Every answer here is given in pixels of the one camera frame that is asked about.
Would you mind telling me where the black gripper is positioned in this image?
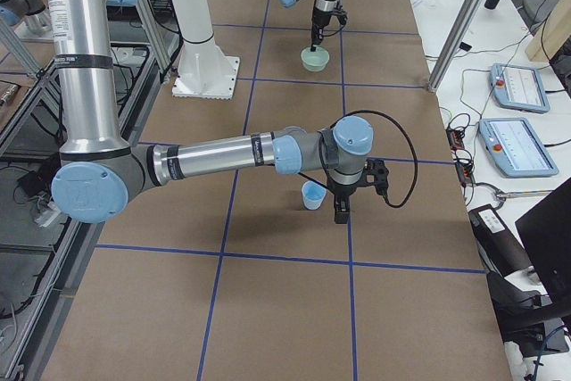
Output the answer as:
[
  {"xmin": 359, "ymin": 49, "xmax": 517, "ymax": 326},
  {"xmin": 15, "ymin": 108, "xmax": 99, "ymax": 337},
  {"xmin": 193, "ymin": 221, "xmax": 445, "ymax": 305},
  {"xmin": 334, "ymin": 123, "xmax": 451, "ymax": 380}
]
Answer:
[
  {"xmin": 310, "ymin": 8, "xmax": 332, "ymax": 52},
  {"xmin": 327, "ymin": 178, "xmax": 357, "ymax": 224}
]

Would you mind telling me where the green ceramic bowl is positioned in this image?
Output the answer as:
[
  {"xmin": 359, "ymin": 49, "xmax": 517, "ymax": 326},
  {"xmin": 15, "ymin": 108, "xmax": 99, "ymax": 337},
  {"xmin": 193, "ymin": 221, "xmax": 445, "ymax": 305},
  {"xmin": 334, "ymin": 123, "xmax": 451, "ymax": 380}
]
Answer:
[{"xmin": 301, "ymin": 46, "xmax": 330, "ymax": 72}]

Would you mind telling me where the light blue plastic cup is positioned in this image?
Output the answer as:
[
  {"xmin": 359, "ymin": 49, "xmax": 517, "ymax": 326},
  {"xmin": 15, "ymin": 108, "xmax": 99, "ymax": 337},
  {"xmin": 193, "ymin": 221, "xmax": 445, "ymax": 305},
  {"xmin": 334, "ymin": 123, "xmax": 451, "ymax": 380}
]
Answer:
[{"xmin": 302, "ymin": 181, "xmax": 327, "ymax": 211}]

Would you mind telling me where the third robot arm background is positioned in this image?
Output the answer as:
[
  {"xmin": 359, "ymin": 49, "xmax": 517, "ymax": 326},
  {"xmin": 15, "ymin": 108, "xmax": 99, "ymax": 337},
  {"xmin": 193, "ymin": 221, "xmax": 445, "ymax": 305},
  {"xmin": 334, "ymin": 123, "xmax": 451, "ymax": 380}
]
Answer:
[{"xmin": 1, "ymin": 0, "xmax": 51, "ymax": 36}]

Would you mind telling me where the orange black usb hub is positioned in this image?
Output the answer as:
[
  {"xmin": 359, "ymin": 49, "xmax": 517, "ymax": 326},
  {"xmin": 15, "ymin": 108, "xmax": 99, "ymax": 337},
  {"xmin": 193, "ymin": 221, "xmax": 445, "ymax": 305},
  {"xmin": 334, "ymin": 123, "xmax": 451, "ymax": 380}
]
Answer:
[{"xmin": 446, "ymin": 128, "xmax": 465, "ymax": 151}]

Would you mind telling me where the small black square device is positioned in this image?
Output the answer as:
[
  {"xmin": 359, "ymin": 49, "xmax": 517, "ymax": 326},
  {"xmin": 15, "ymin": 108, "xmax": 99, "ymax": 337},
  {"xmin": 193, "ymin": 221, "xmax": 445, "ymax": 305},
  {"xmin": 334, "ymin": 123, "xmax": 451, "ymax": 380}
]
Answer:
[{"xmin": 459, "ymin": 42, "xmax": 472, "ymax": 52}]

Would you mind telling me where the near blue teach pendant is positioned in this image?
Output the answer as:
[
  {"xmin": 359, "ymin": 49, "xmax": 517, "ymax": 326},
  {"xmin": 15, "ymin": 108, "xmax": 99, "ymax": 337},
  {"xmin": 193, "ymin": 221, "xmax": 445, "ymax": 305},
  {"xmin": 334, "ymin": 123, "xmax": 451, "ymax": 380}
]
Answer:
[{"xmin": 478, "ymin": 118, "xmax": 559, "ymax": 178}]

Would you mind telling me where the blue teach pendant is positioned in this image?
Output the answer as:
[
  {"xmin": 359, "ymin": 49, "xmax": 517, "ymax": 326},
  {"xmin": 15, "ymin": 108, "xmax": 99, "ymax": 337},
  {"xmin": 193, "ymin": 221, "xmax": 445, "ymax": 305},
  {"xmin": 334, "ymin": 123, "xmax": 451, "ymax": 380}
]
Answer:
[
  {"xmin": 478, "ymin": 118, "xmax": 559, "ymax": 178},
  {"xmin": 490, "ymin": 63, "xmax": 550, "ymax": 113}
]

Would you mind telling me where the far blue teach pendant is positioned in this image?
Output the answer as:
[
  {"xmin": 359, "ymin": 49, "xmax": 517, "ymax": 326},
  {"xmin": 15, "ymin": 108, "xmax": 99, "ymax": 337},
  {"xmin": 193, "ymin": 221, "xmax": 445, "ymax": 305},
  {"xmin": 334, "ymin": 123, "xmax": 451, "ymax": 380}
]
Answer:
[{"xmin": 490, "ymin": 63, "xmax": 550, "ymax": 113}]

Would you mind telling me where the black monitor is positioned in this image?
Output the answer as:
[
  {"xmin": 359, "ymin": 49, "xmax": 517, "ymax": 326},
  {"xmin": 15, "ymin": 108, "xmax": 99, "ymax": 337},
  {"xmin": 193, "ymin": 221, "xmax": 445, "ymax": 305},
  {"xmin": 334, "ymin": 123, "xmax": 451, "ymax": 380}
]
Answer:
[{"xmin": 516, "ymin": 179, "xmax": 570, "ymax": 302}]

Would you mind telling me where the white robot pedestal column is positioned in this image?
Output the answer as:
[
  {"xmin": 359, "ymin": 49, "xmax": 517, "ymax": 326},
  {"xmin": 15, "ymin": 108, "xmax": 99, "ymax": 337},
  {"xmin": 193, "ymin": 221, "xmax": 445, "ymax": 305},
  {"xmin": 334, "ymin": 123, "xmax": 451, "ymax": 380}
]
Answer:
[{"xmin": 171, "ymin": 0, "xmax": 240, "ymax": 100}]

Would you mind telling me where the aluminium frame post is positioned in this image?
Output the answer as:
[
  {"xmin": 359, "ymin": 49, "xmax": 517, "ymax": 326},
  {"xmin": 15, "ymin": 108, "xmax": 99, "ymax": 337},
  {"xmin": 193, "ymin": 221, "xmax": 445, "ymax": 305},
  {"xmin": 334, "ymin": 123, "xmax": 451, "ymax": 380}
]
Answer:
[{"xmin": 427, "ymin": 0, "xmax": 483, "ymax": 93}]

